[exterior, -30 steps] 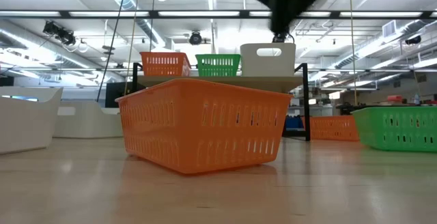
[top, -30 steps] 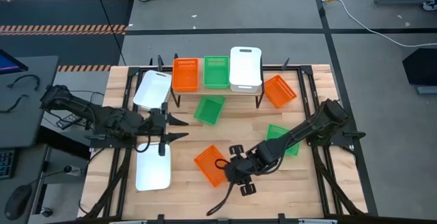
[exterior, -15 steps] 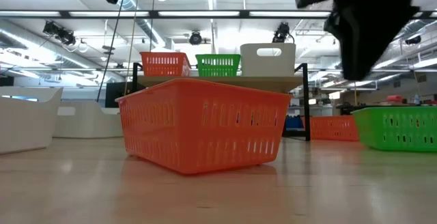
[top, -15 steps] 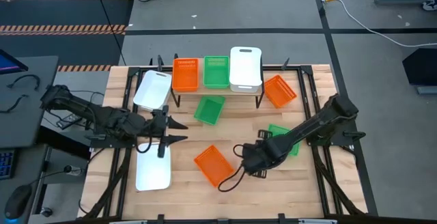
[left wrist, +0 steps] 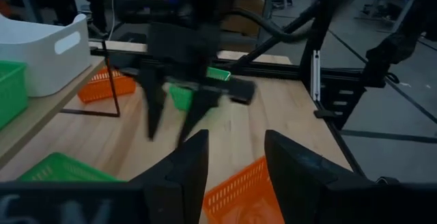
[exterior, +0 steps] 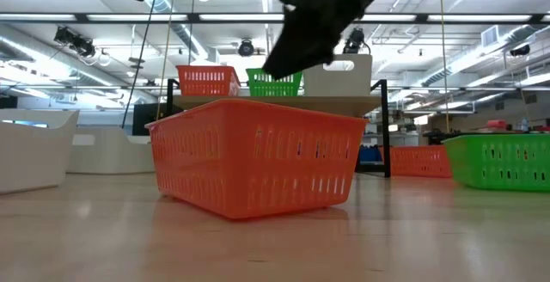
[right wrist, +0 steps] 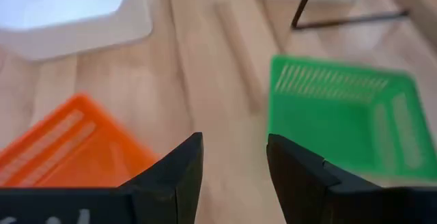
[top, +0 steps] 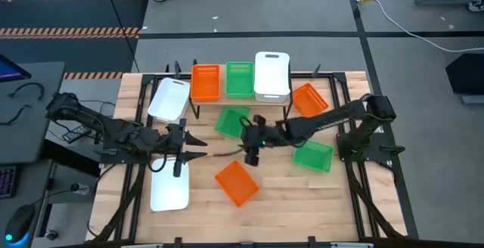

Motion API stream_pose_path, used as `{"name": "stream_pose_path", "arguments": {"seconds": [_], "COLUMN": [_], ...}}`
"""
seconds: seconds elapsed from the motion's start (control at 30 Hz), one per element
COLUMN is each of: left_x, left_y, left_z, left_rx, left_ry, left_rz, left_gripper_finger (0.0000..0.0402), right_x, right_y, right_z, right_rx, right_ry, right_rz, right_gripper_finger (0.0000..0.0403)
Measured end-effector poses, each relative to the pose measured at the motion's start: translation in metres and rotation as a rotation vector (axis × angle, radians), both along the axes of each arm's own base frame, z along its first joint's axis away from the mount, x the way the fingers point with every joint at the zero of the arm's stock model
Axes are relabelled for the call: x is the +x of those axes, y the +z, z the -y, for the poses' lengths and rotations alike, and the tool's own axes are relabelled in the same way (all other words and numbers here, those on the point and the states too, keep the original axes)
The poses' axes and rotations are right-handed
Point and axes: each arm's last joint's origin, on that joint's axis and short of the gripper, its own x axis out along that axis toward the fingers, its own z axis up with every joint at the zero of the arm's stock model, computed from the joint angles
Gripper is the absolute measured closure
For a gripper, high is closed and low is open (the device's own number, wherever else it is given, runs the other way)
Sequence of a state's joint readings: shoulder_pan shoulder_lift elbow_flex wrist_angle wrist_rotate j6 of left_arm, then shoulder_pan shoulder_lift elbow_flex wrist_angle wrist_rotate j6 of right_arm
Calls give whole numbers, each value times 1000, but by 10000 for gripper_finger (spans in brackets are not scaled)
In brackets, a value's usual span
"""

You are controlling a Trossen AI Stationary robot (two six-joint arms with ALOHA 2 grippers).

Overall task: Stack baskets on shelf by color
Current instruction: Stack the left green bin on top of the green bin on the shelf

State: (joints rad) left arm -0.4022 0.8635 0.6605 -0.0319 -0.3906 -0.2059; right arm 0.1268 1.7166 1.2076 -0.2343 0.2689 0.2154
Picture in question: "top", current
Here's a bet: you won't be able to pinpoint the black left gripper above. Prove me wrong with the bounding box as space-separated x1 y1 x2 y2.
165 118 209 178

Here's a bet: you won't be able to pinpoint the white plastic handled bin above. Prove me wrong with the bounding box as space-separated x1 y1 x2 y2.
253 51 291 104
150 157 191 212
147 77 191 125

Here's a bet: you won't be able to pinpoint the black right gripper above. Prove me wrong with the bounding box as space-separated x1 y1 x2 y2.
213 114 279 167

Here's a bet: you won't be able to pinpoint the orange plastic mesh basket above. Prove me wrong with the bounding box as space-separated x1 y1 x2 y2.
291 82 330 118
190 64 222 102
214 160 260 208

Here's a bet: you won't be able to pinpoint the black computer mouse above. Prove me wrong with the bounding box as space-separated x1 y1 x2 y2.
4 203 36 247

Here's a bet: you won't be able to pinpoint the computer monitor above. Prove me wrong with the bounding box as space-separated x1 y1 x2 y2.
0 54 33 84

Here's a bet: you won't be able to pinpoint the short black cable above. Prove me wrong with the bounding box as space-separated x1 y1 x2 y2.
7 82 45 101
0 104 33 126

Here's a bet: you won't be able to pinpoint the computer keyboard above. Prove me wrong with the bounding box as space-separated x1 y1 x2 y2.
0 164 19 200

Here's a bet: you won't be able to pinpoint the white floor cable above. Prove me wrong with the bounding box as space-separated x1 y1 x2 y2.
357 0 484 53

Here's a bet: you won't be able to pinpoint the black aluminium rig frame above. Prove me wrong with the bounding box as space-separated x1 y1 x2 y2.
85 61 420 248

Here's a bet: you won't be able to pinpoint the black floor mat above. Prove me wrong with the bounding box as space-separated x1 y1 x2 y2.
0 0 149 79

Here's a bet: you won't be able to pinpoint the wooden shelf black metal legs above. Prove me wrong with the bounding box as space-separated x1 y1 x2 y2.
188 63 295 121

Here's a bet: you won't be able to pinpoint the green plastic mesh basket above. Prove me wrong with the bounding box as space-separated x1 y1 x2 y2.
225 61 255 99
292 139 334 173
214 105 251 139

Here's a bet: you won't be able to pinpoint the black box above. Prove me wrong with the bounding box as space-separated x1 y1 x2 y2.
445 53 484 96

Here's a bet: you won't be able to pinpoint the long black hanging cable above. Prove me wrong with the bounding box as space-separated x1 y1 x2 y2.
101 0 141 74

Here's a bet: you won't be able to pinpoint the black connector knob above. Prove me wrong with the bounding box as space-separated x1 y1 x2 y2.
70 181 94 196

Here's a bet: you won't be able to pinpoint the small black device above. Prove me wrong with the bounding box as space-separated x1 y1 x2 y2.
61 124 92 144

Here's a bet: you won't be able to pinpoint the grey desk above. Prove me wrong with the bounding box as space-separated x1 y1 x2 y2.
0 61 66 166

